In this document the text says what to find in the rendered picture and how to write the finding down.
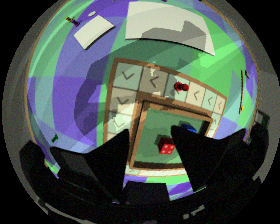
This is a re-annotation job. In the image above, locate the red die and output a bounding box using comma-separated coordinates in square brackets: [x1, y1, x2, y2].
[157, 137, 175, 154]

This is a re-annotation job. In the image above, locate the blue die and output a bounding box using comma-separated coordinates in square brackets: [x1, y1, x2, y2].
[181, 123, 196, 132]

